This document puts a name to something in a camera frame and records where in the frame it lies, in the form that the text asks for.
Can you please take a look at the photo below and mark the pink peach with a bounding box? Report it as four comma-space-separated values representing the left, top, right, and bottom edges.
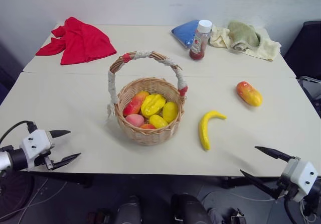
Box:
125, 114, 145, 128

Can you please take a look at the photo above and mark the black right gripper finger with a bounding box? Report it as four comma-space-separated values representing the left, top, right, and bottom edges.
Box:
254, 146, 300, 163
240, 169, 280, 200

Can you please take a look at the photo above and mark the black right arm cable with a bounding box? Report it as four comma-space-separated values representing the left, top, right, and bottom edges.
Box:
284, 198, 299, 224

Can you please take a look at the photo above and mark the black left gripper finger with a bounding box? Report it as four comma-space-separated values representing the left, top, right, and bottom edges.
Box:
48, 129, 72, 139
51, 152, 82, 170

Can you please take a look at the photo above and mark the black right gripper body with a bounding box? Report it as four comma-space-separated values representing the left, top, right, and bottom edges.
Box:
275, 174, 300, 200

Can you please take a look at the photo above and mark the red cloth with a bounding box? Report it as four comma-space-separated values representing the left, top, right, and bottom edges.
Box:
35, 16, 118, 66

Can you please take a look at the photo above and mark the large dark rounded shape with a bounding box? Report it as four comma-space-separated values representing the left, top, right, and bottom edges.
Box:
171, 193, 214, 224

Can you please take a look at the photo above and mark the yellow banana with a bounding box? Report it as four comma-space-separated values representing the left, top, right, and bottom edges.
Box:
198, 110, 228, 151

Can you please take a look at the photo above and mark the small dark rounded shape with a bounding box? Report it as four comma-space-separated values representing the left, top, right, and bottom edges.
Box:
116, 195, 141, 224

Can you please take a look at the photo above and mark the cream yellow towel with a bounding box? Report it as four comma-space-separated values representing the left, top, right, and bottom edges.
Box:
209, 25, 282, 63

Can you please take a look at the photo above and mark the blue cloth pack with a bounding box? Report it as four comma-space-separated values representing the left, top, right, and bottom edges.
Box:
170, 19, 202, 50

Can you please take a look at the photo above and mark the large yellow lemon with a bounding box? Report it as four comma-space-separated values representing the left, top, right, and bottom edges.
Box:
162, 101, 179, 124

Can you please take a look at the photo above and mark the red and yellow mango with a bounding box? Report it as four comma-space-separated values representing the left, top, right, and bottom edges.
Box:
236, 81, 264, 107
122, 90, 150, 117

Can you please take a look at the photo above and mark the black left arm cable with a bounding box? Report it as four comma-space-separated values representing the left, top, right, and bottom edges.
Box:
0, 120, 39, 144

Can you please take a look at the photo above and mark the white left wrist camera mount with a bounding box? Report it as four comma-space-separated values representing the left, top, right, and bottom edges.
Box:
19, 129, 55, 171

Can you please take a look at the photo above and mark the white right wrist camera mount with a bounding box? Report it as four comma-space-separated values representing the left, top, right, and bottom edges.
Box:
280, 157, 318, 203

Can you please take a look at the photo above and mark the black chair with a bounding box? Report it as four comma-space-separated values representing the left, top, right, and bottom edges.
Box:
282, 20, 321, 80

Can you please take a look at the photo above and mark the yellow star fruit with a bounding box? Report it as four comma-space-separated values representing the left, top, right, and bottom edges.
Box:
140, 93, 167, 118

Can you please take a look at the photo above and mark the black table frame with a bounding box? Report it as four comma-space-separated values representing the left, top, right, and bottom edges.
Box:
22, 170, 280, 190

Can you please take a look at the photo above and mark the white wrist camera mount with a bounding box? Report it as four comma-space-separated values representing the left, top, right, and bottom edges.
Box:
280, 157, 318, 203
19, 129, 55, 171

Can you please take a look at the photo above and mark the ketchup bottle with white cap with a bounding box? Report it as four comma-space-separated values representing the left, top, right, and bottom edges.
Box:
189, 19, 213, 62

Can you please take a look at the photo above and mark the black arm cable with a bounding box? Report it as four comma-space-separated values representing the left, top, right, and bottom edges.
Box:
0, 120, 39, 144
284, 198, 299, 224

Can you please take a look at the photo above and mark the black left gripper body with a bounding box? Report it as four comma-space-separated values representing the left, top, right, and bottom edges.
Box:
35, 137, 56, 171

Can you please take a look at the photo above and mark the small yellow lemon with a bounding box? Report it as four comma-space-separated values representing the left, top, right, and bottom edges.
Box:
148, 114, 169, 129

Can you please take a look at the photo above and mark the green towel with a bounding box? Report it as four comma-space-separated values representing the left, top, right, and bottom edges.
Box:
227, 20, 262, 52

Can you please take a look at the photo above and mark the wicker basket with handle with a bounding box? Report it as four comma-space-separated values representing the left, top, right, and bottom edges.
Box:
106, 50, 189, 147

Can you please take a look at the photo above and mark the clear plastic bin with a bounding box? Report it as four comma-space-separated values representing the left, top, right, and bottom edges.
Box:
297, 75, 321, 117

